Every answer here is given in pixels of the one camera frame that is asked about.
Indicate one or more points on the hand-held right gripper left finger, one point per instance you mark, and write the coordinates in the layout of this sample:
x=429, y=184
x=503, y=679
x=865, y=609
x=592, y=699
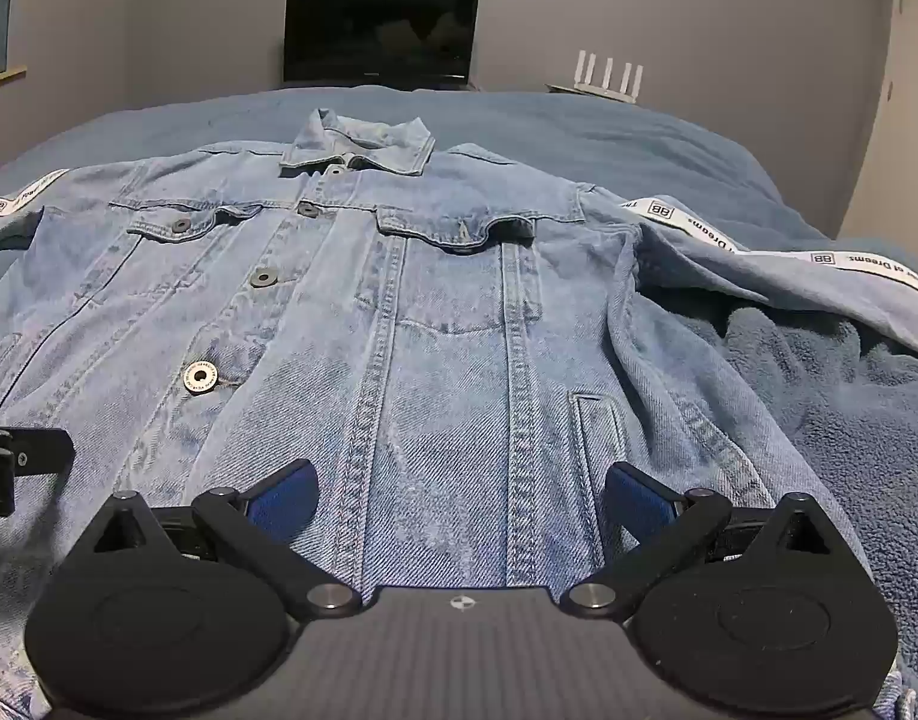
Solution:
x=283, y=501

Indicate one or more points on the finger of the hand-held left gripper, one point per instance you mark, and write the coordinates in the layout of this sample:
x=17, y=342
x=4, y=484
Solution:
x=31, y=454

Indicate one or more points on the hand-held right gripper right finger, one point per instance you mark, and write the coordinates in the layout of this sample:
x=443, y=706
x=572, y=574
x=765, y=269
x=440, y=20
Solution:
x=640, y=502

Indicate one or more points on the light blue denim jacket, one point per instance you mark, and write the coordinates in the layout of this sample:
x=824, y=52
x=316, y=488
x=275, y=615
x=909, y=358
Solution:
x=444, y=330

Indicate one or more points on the blue fleece blanket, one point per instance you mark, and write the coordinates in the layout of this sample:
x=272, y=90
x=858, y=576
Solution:
x=654, y=135

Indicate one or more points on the wooden window sill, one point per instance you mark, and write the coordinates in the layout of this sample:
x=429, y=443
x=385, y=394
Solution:
x=1, y=79

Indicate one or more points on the small grey shelf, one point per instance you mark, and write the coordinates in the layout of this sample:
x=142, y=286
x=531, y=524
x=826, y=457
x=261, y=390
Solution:
x=562, y=88

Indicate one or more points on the white router with antennas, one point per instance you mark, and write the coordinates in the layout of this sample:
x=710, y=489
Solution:
x=607, y=79

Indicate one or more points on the grey door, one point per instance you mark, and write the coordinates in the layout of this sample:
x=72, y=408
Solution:
x=898, y=105

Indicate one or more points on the black monitor screen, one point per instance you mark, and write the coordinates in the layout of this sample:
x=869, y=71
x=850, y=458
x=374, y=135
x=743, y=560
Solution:
x=382, y=30

